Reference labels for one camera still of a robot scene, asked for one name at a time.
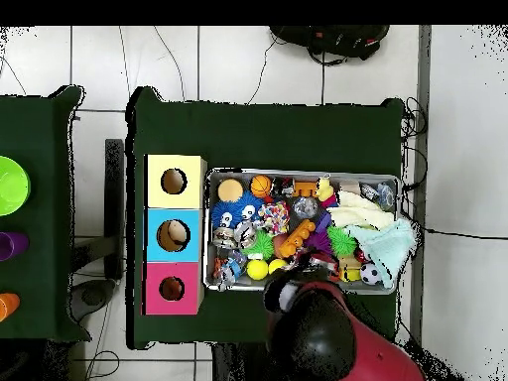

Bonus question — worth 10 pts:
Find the orange toy basketball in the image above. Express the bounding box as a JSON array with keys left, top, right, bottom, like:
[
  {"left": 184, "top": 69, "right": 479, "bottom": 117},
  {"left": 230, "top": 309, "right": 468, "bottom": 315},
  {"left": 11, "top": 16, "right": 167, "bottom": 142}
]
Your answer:
[{"left": 250, "top": 175, "right": 273, "bottom": 198}]

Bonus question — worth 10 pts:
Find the dark green table cloth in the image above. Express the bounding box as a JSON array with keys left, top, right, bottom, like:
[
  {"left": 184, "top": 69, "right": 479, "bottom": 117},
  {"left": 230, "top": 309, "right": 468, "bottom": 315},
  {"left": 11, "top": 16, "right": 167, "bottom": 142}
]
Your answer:
[
  {"left": 125, "top": 85, "right": 406, "bottom": 350},
  {"left": 0, "top": 85, "right": 92, "bottom": 344}
]

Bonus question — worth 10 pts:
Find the blue fuzzy monster toy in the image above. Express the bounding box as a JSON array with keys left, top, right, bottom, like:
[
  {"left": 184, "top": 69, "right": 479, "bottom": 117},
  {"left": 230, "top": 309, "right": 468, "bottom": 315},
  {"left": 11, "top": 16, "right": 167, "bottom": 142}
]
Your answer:
[{"left": 210, "top": 190, "right": 266, "bottom": 231}]

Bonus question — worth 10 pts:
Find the yellow ball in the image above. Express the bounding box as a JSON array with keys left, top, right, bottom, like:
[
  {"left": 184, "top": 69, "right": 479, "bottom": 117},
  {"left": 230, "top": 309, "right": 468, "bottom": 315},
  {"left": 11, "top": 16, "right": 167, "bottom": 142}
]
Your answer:
[{"left": 246, "top": 258, "right": 270, "bottom": 282}]

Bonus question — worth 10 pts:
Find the small soccer ball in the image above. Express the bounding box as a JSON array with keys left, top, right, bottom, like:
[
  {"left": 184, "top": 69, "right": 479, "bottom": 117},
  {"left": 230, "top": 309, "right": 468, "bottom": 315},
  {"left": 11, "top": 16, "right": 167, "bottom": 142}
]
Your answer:
[{"left": 359, "top": 262, "right": 383, "bottom": 286}]

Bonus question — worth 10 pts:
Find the black cable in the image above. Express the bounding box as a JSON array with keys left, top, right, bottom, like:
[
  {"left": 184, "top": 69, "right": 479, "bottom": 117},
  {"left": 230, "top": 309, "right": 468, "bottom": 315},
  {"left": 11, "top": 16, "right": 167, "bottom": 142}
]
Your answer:
[{"left": 400, "top": 209, "right": 508, "bottom": 241}]

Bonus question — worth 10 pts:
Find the green spiky ball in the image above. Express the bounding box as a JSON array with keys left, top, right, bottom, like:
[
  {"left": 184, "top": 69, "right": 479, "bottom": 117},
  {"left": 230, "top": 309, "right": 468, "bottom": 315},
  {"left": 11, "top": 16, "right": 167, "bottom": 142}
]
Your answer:
[{"left": 240, "top": 229, "right": 276, "bottom": 261}]

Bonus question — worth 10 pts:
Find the orange plastic building block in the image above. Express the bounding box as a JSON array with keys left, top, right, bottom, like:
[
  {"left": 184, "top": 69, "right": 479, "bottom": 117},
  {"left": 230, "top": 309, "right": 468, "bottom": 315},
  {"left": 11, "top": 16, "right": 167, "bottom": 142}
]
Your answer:
[{"left": 276, "top": 218, "right": 318, "bottom": 259}]

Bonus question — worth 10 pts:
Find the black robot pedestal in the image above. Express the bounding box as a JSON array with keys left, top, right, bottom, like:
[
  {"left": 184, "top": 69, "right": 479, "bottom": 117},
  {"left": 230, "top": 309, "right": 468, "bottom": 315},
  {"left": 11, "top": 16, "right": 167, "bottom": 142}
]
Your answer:
[{"left": 211, "top": 341, "right": 279, "bottom": 381}]

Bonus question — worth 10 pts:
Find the shallow clear mesh bin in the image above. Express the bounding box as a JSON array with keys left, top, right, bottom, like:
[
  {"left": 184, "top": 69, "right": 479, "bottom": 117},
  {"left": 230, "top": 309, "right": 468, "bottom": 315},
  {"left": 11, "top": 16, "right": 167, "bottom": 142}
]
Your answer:
[{"left": 203, "top": 168, "right": 400, "bottom": 296}]

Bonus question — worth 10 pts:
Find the cream waffle cloth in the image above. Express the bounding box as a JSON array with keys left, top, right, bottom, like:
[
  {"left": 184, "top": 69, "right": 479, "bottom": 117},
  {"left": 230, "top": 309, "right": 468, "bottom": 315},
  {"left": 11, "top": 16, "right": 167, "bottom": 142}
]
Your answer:
[{"left": 326, "top": 190, "right": 396, "bottom": 231}]

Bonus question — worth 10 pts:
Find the purple cup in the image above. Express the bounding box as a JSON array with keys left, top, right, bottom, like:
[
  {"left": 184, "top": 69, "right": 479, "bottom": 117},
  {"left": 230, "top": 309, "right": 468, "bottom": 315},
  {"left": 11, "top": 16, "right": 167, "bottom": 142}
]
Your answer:
[{"left": 0, "top": 231, "right": 31, "bottom": 262}]

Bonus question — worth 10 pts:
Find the wooden box with three holes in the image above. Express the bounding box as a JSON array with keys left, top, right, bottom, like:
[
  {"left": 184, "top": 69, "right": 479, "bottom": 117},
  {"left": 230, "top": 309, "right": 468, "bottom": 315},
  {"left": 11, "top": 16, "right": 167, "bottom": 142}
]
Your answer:
[{"left": 141, "top": 154, "right": 208, "bottom": 317}]

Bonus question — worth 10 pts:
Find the tan round foam disc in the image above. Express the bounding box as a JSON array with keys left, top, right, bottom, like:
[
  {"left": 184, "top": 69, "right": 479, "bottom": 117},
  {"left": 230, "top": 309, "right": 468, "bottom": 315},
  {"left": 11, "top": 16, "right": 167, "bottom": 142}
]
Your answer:
[{"left": 216, "top": 178, "right": 245, "bottom": 202}]

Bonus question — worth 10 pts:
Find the orange cup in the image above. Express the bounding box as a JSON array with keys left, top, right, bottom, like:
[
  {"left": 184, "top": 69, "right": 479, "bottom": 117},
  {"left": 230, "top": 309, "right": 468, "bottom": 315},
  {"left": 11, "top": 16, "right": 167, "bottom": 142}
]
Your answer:
[{"left": 0, "top": 292, "right": 21, "bottom": 322}]

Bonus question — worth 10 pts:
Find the purple spiky ball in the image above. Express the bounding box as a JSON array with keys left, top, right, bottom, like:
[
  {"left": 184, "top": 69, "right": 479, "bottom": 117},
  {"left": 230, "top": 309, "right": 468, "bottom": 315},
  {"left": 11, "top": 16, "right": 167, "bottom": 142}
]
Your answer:
[{"left": 304, "top": 229, "right": 333, "bottom": 257}]

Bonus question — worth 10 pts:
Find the lime green bowl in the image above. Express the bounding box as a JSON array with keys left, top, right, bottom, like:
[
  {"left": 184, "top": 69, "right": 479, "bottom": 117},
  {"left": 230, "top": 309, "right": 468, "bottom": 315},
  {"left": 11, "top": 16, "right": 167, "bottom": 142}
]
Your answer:
[{"left": 0, "top": 155, "right": 32, "bottom": 217}]

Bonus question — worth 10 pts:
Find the mint green waffle cloth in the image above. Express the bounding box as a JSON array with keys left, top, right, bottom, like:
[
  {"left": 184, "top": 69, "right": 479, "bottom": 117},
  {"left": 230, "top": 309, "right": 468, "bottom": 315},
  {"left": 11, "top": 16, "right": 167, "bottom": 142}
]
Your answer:
[{"left": 344, "top": 217, "right": 417, "bottom": 289}]

